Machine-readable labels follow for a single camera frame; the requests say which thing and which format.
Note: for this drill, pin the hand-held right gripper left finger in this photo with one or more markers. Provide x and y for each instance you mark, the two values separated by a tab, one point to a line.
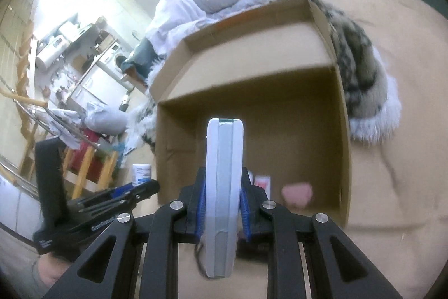
200	215

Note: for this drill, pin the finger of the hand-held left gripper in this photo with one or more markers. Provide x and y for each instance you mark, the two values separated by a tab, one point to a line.
119	189
140	194

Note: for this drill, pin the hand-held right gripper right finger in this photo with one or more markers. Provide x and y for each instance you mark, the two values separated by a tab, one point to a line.
245	215

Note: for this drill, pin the white pill bottle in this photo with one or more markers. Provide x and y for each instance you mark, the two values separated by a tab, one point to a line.
141	173

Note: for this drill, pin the small red white box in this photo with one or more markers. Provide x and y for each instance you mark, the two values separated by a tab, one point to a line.
263	184

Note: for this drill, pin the white remote control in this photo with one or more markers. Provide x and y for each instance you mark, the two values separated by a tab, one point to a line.
224	180

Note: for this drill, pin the pink soft item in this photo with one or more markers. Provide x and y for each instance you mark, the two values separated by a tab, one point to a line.
297	195

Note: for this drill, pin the brown cardboard box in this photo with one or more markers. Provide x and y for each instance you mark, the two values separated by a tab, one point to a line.
262	103

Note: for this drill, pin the person's left forearm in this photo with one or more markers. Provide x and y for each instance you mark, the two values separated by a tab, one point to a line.
52	272

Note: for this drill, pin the yellow wooden rack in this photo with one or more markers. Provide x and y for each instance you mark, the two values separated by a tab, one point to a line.
82	169

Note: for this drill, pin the hanging light clothes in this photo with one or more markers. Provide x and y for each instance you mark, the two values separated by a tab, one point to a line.
64	125

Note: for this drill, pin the grey bag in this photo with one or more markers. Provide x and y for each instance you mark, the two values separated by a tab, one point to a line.
105	122

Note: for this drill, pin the metal drying rack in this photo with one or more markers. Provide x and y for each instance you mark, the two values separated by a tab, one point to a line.
49	114

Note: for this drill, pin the white kitchen cabinets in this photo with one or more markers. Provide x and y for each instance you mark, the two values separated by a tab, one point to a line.
98	85

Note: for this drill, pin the white washing machine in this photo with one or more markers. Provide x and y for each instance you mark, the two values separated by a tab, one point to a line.
117	60

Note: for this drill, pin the white appliance with display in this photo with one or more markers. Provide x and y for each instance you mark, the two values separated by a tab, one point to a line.
49	52

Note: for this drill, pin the teal pillow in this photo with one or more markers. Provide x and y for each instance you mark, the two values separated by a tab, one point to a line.
141	55

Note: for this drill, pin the white box appliance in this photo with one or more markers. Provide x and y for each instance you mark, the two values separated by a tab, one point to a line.
68	30

